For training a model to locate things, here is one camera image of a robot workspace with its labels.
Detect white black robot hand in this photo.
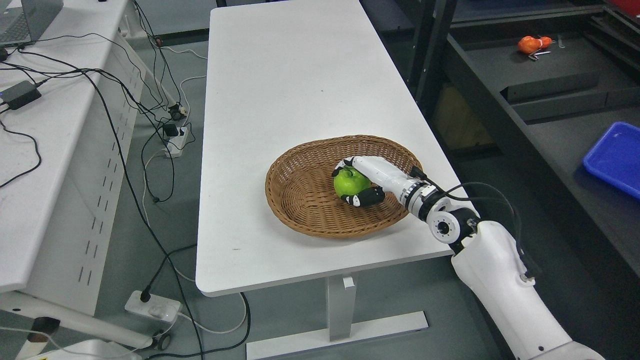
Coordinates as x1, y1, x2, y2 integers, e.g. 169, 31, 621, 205
331, 156, 426, 207

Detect green apple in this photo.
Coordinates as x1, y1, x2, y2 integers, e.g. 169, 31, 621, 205
333, 166, 371, 198

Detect white robot base unit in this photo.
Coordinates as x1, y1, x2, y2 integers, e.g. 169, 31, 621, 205
28, 339, 142, 360

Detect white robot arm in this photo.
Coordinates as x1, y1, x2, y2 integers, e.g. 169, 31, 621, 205
387, 170, 602, 360

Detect orange toy on shelf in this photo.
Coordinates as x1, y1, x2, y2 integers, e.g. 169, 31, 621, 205
518, 35, 554, 61

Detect black left shelf tray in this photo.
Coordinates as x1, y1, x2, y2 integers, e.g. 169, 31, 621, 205
441, 33, 639, 283

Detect brown wicker basket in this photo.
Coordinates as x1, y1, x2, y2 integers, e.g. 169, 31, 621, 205
265, 134, 422, 239

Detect white standing desk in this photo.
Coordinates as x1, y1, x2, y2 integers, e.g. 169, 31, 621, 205
195, 0, 460, 360

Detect white power strip far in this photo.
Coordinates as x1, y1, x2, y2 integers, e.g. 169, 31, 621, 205
162, 124, 190, 158

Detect blue plastic tray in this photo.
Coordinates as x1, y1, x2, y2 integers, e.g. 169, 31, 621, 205
582, 121, 640, 199

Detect white floor power strip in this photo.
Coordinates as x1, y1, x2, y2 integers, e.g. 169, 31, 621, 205
124, 291, 183, 324

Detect white side table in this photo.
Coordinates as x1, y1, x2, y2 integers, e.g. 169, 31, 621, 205
1, 0, 153, 348

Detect black power adapter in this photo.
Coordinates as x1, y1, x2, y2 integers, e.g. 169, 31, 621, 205
0, 80, 42, 110

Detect grey laptop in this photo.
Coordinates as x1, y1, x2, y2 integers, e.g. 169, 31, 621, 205
0, 0, 64, 48

